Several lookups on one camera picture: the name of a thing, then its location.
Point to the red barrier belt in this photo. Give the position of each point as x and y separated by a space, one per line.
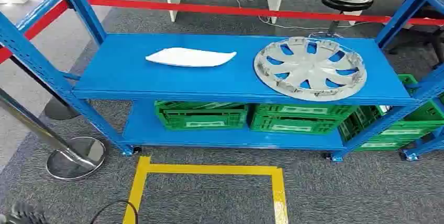
41 23
222 9

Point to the blue metal shelf rack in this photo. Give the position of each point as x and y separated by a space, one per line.
425 146
222 73

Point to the white plastic car part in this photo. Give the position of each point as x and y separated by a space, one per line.
190 57

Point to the yellow floor tape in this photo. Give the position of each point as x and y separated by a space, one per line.
279 194

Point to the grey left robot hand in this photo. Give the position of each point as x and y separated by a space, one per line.
22 215

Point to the chrome stanchion post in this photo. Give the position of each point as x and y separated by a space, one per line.
74 158

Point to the silver wheel hubcap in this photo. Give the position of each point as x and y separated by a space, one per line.
312 70

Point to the green plastic crate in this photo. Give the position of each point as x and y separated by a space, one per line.
406 81
295 120
201 118
399 132

